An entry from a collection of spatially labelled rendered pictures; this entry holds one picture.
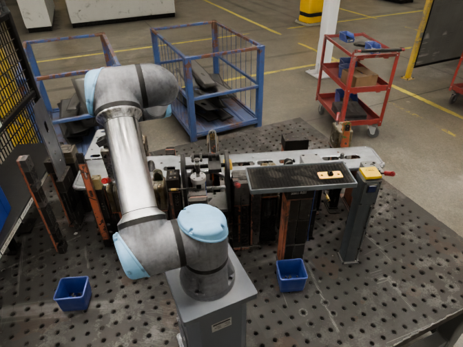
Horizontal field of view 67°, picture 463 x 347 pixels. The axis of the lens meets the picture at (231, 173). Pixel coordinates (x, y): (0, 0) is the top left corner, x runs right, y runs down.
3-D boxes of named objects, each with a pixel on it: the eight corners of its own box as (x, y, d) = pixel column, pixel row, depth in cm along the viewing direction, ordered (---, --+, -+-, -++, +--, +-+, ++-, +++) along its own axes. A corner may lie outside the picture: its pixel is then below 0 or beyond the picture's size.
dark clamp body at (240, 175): (249, 231, 167) (251, 164, 144) (253, 253, 156) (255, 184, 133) (227, 233, 166) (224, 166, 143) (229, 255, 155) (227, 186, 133)
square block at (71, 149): (94, 202, 186) (76, 143, 165) (91, 211, 179) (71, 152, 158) (78, 202, 185) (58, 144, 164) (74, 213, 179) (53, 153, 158)
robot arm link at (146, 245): (188, 266, 79) (138, 53, 89) (120, 286, 75) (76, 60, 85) (184, 266, 90) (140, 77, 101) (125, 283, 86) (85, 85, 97)
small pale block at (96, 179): (118, 237, 164) (100, 174, 143) (117, 242, 161) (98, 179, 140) (111, 237, 164) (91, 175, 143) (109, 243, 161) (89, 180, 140)
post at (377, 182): (353, 250, 156) (375, 169, 130) (359, 264, 150) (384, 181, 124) (336, 251, 155) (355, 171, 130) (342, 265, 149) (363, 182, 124)
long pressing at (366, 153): (368, 144, 174) (368, 141, 173) (388, 170, 156) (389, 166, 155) (83, 161, 165) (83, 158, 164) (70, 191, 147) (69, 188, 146)
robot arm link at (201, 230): (235, 264, 88) (235, 224, 80) (182, 279, 84) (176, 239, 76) (220, 231, 97) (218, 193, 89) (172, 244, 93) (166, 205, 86)
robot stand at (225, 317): (254, 367, 116) (258, 292, 92) (195, 395, 109) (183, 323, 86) (229, 315, 131) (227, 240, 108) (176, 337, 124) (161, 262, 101)
